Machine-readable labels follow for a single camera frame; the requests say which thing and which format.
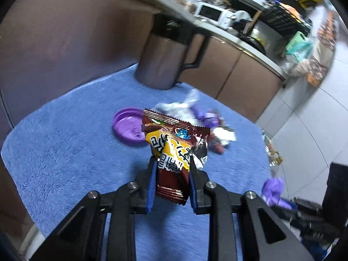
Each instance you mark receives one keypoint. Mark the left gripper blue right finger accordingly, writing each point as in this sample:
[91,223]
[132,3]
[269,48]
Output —
[241,217]

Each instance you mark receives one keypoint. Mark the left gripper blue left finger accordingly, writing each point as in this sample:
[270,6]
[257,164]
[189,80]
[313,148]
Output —
[102,218]

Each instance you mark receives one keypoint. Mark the small purple wrapper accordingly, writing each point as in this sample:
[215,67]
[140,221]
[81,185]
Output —
[271,193]

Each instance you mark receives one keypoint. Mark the silver red wrapper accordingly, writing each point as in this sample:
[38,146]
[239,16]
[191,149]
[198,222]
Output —
[220,138]

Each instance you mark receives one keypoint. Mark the purple plastic lid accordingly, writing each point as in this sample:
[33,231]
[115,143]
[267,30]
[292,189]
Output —
[127,126]

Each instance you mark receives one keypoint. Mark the red yellow snack packet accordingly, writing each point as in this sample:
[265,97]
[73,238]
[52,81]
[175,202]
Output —
[175,144]

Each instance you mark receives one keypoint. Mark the clear plastic wrapper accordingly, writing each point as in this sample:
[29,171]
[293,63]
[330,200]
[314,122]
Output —
[181,110]

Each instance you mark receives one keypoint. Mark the purple plastic bag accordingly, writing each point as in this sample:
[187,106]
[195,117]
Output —
[210,119]

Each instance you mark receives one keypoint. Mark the brown kitchen cabinets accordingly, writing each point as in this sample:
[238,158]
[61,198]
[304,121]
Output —
[49,47]

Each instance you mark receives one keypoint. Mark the amber oil bottle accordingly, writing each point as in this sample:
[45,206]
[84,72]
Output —
[273,155]

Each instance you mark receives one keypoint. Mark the blue terry table cloth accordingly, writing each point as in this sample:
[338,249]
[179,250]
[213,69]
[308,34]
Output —
[65,149]

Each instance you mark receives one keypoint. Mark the floral apron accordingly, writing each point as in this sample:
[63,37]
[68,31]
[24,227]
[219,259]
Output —
[323,51]

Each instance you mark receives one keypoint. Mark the green plastic bag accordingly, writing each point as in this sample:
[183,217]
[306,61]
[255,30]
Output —
[298,48]

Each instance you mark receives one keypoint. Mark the black steel electric kettle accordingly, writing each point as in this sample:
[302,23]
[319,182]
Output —
[163,57]

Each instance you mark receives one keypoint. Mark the black frying pan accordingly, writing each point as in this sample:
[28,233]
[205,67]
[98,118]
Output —
[253,42]

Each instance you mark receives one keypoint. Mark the black dish rack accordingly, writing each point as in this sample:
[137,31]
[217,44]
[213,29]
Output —
[288,17]

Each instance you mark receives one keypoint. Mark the white microwave oven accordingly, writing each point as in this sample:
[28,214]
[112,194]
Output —
[217,16]

